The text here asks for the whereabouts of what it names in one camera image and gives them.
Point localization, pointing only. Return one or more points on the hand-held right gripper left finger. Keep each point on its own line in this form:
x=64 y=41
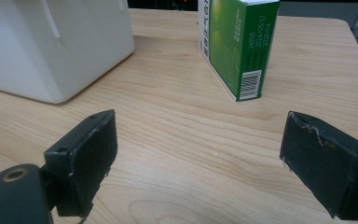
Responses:
x=87 y=155

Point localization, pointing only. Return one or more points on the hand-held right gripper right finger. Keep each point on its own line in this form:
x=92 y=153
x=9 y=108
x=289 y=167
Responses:
x=320 y=161

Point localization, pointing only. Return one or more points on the white plastic storage box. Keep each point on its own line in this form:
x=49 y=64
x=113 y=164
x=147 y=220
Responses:
x=43 y=46

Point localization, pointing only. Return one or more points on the green and white medicine box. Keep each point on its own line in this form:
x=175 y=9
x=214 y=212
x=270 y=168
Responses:
x=233 y=46

